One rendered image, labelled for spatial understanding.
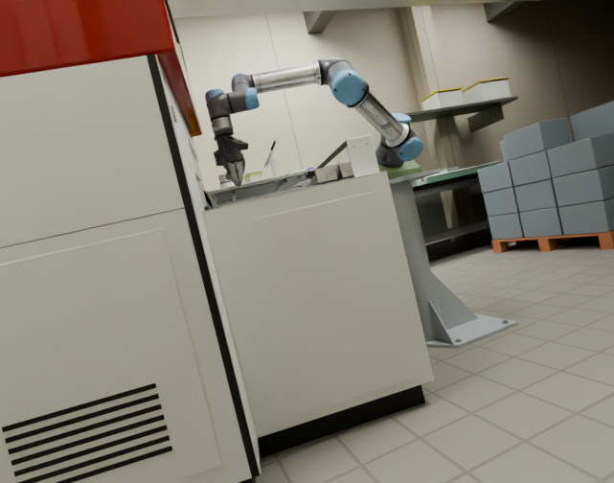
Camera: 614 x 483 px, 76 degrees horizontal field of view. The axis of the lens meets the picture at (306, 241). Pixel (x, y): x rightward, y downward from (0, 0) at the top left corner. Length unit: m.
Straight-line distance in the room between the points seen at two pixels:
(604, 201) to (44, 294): 3.49
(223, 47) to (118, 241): 4.41
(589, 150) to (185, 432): 3.29
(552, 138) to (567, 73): 4.44
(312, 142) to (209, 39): 1.71
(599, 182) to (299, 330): 2.83
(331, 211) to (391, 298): 0.36
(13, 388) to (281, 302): 0.72
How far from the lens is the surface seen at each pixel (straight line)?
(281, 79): 1.67
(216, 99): 1.56
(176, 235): 1.07
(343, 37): 5.90
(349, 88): 1.56
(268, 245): 1.26
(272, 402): 1.36
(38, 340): 1.18
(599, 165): 3.67
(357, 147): 1.42
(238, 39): 5.41
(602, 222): 3.69
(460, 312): 2.22
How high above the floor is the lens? 0.70
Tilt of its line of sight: 2 degrees down
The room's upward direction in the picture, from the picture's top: 13 degrees counter-clockwise
